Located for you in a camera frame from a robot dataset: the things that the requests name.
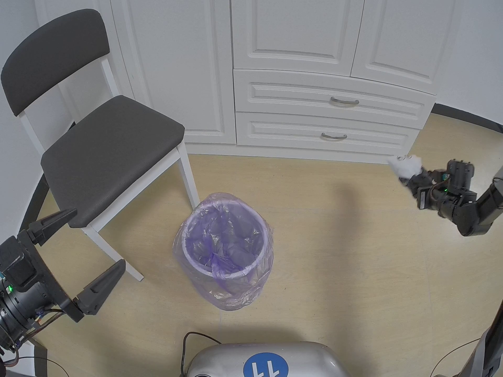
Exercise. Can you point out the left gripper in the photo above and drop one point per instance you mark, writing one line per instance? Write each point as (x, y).
(55, 285)

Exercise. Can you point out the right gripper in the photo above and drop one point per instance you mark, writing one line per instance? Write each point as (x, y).
(432, 200)

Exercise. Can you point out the white paper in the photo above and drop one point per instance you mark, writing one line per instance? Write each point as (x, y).
(406, 165)

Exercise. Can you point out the purple plastic bag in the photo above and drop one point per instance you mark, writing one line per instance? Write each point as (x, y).
(235, 297)

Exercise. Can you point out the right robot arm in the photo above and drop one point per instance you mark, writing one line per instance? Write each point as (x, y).
(475, 218)

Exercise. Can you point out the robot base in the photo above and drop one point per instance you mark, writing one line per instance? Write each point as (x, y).
(267, 359)

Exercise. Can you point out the white trash bin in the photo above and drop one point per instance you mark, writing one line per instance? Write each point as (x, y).
(230, 272)

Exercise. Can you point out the grey and white chair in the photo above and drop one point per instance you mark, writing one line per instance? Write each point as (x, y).
(114, 147)

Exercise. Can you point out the white wardrobe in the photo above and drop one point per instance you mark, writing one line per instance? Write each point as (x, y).
(294, 33)

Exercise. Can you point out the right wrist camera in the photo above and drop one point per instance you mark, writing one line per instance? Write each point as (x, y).
(440, 177)

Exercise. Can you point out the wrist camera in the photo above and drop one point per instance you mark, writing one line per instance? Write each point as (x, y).
(15, 265)
(440, 177)

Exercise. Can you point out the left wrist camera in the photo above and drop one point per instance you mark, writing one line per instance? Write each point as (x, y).
(15, 265)

